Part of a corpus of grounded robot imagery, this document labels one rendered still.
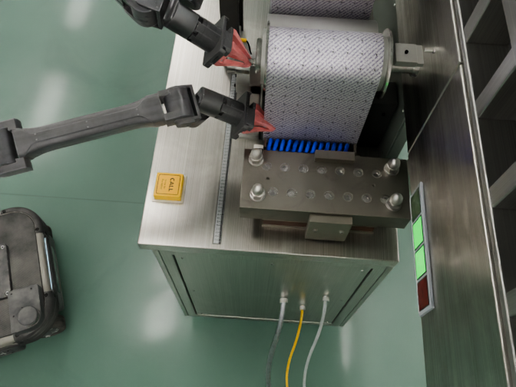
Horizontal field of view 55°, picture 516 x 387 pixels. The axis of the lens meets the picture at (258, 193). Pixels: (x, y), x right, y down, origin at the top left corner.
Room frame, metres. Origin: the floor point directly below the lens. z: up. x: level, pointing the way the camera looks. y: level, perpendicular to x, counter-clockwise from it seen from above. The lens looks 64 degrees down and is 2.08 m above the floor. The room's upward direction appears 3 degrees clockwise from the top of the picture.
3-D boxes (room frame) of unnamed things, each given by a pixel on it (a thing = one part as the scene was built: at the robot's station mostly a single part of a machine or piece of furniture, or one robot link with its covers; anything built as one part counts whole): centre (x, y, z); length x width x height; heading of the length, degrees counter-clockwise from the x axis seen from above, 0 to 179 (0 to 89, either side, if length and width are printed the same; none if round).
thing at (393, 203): (0.51, -0.32, 1.05); 0.04 x 0.04 x 0.04
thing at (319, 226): (0.46, -0.17, 0.96); 0.10 x 0.03 x 0.11; 89
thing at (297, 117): (0.68, -0.12, 1.11); 0.23 x 0.01 x 0.18; 89
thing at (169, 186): (0.59, 0.23, 0.91); 0.07 x 0.07 x 0.02; 89
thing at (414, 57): (0.73, -0.30, 1.28); 0.06 x 0.05 x 0.02; 89
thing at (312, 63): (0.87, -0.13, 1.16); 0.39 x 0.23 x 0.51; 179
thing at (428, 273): (0.34, -0.32, 1.18); 0.25 x 0.01 x 0.07; 179
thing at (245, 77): (0.78, 0.04, 1.05); 0.06 x 0.05 x 0.31; 89
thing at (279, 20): (0.86, -0.13, 1.17); 0.26 x 0.12 x 0.12; 89
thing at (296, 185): (0.56, -0.16, 1.00); 0.40 x 0.16 x 0.06; 89
